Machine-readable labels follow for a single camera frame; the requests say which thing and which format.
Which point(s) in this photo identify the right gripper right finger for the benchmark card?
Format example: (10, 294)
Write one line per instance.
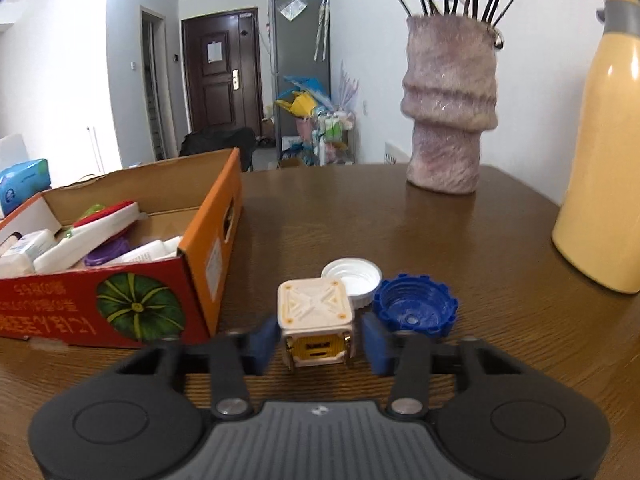
(404, 356)

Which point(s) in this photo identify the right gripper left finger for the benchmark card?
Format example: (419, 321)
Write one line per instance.
(232, 357)

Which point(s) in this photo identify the blue bottle cap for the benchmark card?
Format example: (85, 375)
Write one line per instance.
(415, 303)

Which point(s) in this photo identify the beige cube gadget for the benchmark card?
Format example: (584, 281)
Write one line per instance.
(316, 322)

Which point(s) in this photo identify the white spray bottle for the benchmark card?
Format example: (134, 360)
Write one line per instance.
(153, 251)

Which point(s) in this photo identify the purple bottle cap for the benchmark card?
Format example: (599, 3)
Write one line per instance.
(107, 252)

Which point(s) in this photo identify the red white lint brush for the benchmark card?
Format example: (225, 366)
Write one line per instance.
(87, 235)

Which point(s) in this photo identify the green spray bottle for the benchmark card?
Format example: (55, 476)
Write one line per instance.
(93, 213)

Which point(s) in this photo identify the white pill bottle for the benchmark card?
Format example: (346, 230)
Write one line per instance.
(19, 259)

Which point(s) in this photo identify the small white bottle cap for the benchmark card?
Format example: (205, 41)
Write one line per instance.
(360, 277)

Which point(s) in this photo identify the red cardboard pumpkin box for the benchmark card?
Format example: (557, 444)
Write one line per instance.
(196, 197)

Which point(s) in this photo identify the black bag on floor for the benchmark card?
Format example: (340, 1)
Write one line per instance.
(210, 140)

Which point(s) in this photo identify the yellow thermos jug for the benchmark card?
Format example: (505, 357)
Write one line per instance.
(597, 229)

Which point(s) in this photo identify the pink stone vase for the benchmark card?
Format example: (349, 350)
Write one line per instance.
(450, 93)

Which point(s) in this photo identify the blue tissue pack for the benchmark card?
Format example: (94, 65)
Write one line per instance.
(21, 176)

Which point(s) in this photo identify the dark brown door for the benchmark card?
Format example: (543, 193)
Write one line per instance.
(222, 70)

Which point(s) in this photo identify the grey refrigerator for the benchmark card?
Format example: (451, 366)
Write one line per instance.
(293, 29)

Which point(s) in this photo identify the wire storage rack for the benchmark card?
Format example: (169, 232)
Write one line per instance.
(330, 136)

